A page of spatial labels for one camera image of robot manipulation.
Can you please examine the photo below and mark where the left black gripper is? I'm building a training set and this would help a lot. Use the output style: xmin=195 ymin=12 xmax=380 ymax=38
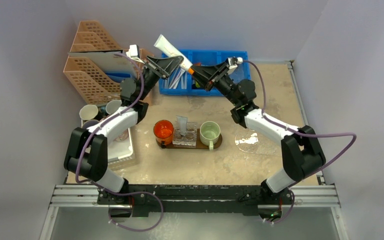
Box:
xmin=137 ymin=55 xmax=182 ymax=102

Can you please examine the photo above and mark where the light green ceramic mug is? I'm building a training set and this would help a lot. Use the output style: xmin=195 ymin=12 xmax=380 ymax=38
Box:
xmin=199 ymin=121 xmax=221 ymax=151

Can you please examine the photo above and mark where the clear glass toothbrush holder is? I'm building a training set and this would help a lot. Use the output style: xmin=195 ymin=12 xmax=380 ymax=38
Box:
xmin=172 ymin=121 xmax=198 ymax=149

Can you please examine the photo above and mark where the orange translucent cup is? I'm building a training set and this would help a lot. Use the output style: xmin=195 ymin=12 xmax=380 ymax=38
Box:
xmin=153 ymin=119 xmax=174 ymax=145

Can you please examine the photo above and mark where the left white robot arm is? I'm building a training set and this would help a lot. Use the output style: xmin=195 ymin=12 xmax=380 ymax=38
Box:
xmin=63 ymin=55 xmax=184 ymax=205

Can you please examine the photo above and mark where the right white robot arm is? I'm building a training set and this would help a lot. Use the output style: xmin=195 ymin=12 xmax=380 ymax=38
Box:
xmin=188 ymin=61 xmax=326 ymax=204

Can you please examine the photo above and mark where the brown wooden oval tray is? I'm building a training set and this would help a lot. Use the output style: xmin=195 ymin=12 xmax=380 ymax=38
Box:
xmin=156 ymin=128 xmax=223 ymax=150

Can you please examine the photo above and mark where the blue plastic compartment bin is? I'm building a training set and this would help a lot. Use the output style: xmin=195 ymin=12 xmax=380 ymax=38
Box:
xmin=159 ymin=49 xmax=251 ymax=97

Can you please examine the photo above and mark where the white paper folder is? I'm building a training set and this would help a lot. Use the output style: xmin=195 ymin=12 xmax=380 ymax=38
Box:
xmin=68 ymin=50 xmax=137 ymax=83

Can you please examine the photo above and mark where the peach plastic desk organizer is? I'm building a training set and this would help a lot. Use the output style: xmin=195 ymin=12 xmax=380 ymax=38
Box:
xmin=63 ymin=20 xmax=153 ymax=105

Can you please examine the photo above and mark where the cream ceramic mug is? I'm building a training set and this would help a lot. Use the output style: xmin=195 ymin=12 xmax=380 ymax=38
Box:
xmin=78 ymin=104 xmax=100 ymax=121

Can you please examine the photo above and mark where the purple ceramic mug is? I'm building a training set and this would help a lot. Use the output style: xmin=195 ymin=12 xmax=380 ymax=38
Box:
xmin=81 ymin=119 xmax=99 ymax=129

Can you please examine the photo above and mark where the white plastic cup bin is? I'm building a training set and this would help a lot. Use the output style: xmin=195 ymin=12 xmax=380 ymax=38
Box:
xmin=79 ymin=112 xmax=136 ymax=170

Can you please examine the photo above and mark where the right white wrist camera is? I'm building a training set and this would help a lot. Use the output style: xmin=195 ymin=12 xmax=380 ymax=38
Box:
xmin=226 ymin=57 xmax=244 ymax=71

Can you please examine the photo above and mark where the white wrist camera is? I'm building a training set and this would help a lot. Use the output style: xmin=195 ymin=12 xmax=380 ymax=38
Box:
xmin=125 ymin=44 xmax=145 ymax=64
xmin=226 ymin=57 xmax=244 ymax=71

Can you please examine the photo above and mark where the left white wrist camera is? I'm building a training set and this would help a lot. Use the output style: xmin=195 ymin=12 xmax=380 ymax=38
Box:
xmin=125 ymin=44 xmax=145 ymax=64

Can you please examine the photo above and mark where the black aluminium base frame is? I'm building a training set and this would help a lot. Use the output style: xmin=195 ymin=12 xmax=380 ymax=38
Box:
xmin=49 ymin=183 xmax=340 ymax=220

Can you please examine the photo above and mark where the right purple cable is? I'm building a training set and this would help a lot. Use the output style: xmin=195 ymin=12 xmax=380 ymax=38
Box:
xmin=241 ymin=59 xmax=358 ymax=226

